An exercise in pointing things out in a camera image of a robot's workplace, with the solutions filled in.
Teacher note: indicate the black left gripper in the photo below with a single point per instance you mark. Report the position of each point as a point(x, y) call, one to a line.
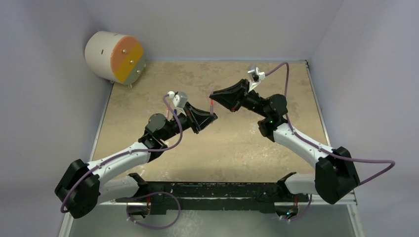
point(193, 121)

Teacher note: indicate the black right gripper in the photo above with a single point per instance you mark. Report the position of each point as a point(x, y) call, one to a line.
point(245, 94)

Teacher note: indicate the purple pen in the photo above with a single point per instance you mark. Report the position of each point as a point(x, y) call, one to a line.
point(211, 107)

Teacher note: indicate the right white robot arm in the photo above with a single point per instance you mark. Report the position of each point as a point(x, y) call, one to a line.
point(334, 173)

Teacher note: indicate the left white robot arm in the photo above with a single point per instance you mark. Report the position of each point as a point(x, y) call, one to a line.
point(82, 184)

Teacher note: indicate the round mini drawer cabinet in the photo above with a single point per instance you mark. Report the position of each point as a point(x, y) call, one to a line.
point(116, 57)

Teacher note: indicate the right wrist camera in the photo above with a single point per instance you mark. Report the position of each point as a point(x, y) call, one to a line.
point(256, 76)

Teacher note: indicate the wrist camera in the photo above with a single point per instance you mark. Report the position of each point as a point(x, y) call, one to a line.
point(179, 99)
point(256, 76)

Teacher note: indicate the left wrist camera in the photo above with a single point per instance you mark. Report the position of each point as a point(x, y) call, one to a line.
point(179, 99)

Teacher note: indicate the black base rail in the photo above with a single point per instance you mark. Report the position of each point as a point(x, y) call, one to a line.
point(265, 198)

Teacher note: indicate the aluminium frame rail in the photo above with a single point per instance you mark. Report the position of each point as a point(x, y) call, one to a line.
point(349, 198)

